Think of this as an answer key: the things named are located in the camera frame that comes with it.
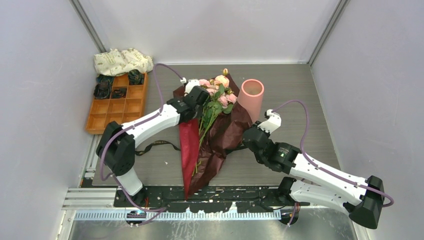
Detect pink flower bouquet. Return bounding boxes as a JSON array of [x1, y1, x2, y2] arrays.
[[192, 68, 239, 176]]

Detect maroon and red wrapping paper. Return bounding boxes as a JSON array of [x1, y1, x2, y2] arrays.
[[178, 73, 253, 199]]

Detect black ribbon gold lettering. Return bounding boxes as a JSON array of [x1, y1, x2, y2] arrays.
[[134, 139, 248, 157]]

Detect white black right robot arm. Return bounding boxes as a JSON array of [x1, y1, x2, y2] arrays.
[[242, 123, 385, 230]]

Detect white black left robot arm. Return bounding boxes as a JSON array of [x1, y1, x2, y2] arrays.
[[96, 85, 210, 207]]

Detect pink cylindrical vase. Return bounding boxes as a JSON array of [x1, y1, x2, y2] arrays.
[[237, 79, 265, 123]]

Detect dark rolled fabric top right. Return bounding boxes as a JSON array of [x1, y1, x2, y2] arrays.
[[127, 69, 145, 86]]

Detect dark rolled fabric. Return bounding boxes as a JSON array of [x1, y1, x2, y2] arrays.
[[110, 88, 127, 99], [93, 81, 112, 100], [127, 69, 145, 86], [96, 74, 115, 85]]

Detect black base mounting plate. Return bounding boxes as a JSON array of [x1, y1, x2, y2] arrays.
[[133, 185, 294, 214]]

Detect orange compartment tray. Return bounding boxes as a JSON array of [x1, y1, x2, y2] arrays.
[[85, 73, 149, 135]]

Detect cream patterned cloth bag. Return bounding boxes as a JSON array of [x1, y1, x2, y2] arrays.
[[93, 48, 154, 77]]

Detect dark rolled fabric middle left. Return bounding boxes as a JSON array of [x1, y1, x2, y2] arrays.
[[93, 81, 112, 100]]

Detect dark rolled fabric top left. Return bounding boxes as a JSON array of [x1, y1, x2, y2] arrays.
[[96, 74, 115, 85]]

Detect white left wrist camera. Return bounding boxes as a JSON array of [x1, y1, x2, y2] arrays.
[[180, 77, 200, 96]]

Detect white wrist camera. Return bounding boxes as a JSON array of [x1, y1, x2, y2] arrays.
[[180, 77, 200, 96], [258, 109, 282, 134]]

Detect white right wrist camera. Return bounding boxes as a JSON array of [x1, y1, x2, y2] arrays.
[[258, 109, 282, 134]]

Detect aluminium rail frame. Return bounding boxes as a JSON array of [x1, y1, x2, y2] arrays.
[[57, 131, 365, 240]]

